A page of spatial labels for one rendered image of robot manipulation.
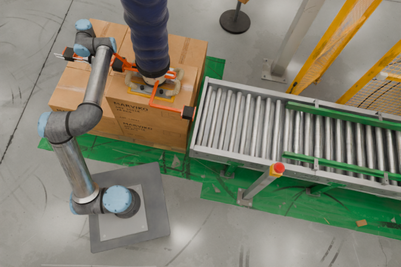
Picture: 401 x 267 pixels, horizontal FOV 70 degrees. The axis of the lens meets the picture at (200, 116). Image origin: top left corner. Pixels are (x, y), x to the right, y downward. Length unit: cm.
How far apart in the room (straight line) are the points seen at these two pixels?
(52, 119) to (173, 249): 173
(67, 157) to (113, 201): 40
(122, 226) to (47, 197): 119
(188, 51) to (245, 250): 189
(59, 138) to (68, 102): 126
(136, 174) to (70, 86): 107
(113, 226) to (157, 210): 29
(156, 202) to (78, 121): 90
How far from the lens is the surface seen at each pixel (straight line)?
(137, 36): 164
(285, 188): 298
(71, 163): 155
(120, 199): 175
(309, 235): 300
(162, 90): 204
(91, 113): 138
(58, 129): 139
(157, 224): 201
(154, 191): 204
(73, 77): 279
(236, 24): 382
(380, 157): 285
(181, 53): 280
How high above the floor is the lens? 275
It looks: 64 degrees down
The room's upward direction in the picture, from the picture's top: 9 degrees clockwise
